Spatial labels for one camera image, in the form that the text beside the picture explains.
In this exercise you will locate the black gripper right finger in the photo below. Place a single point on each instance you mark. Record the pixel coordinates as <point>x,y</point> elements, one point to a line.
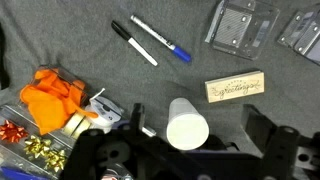
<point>260,130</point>

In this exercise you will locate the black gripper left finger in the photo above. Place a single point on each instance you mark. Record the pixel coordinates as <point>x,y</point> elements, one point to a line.
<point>138,116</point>

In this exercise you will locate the clear plastic container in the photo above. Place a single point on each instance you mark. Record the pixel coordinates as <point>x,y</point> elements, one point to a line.
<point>303,33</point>
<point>238,28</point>

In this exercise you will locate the white ribbon spool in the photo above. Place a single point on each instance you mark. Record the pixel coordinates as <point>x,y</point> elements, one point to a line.
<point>103,111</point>

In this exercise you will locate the white paper cup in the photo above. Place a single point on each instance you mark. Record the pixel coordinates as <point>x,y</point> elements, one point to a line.
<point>186,128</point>

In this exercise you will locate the wooden greetings stamp block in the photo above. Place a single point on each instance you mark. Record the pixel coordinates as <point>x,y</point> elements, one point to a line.
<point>233,87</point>

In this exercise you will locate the gold ribbon roll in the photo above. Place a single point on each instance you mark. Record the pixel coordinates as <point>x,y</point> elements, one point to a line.
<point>76,125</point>

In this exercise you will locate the clear balloon box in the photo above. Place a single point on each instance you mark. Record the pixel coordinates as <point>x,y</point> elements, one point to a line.
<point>75,77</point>

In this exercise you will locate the black capped white marker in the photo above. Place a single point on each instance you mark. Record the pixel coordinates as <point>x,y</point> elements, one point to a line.
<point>133,41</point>

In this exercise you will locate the blue capped silver marker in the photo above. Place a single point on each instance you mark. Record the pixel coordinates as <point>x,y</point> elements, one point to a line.
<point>156,35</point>

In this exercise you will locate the gray tablecloth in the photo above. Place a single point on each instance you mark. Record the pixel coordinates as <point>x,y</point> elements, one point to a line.
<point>83,50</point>

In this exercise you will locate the gold gift bow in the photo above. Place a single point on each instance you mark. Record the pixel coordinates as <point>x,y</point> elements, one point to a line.
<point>56,160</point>
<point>36,146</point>

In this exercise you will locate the clear organizer tray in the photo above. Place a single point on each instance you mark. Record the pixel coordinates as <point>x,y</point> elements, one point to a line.
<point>13,113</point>

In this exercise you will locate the red gift bow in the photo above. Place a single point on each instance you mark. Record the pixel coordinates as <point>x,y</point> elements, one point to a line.
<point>11,130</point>

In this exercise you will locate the blue ribbon bundle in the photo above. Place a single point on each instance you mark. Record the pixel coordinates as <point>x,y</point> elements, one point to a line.
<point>16,174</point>

